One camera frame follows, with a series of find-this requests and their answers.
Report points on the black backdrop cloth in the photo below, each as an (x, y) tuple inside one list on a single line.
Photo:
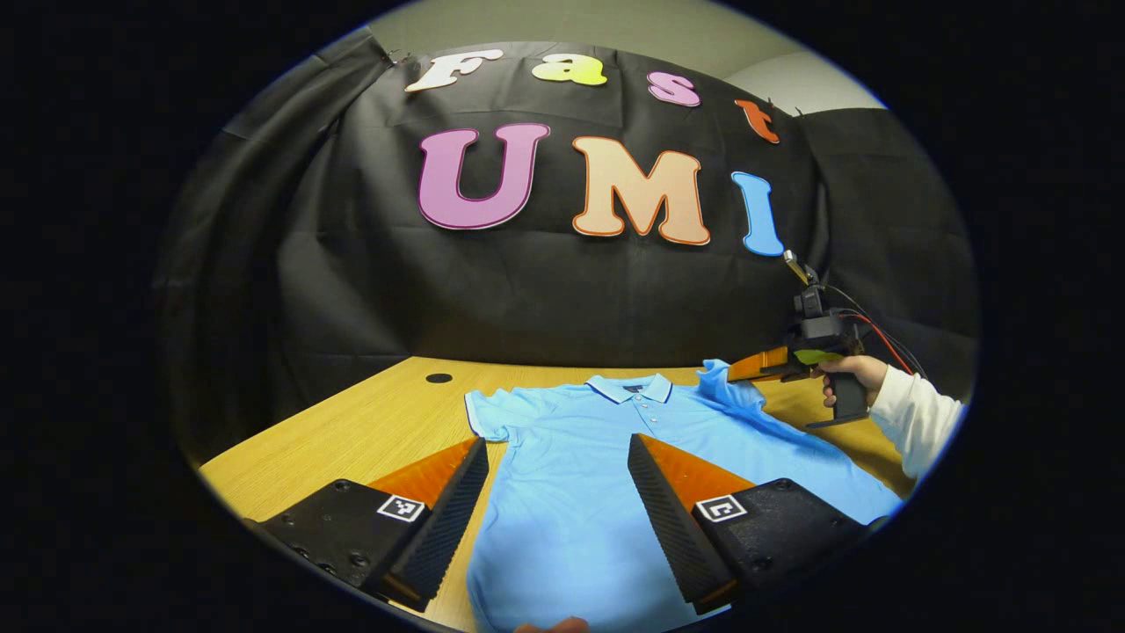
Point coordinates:
[(527, 299)]

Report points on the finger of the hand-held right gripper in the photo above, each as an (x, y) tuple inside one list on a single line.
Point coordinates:
[(760, 365)]

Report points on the light blue T-shirt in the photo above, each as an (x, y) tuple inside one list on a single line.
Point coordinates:
[(571, 492)]

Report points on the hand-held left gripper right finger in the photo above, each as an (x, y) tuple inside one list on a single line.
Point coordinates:
[(672, 527)]

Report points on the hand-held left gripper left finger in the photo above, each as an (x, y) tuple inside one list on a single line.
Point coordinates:
[(448, 527)]

